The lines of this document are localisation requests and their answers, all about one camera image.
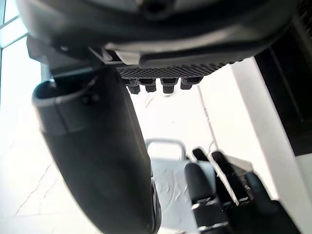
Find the dark cabinet panel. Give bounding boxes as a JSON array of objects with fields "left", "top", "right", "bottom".
[{"left": 253, "top": 0, "right": 312, "bottom": 157}]

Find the white cabinet side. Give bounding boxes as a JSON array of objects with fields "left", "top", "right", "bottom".
[{"left": 228, "top": 57, "right": 312, "bottom": 203}]

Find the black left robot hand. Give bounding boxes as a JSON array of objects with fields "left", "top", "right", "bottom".
[{"left": 184, "top": 146, "right": 301, "bottom": 234}]

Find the window with grey frame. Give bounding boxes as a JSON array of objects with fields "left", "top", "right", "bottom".
[{"left": 0, "top": 0, "right": 28, "bottom": 51}]

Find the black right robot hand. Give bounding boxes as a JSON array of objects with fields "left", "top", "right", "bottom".
[{"left": 17, "top": 0, "right": 299, "bottom": 234}]

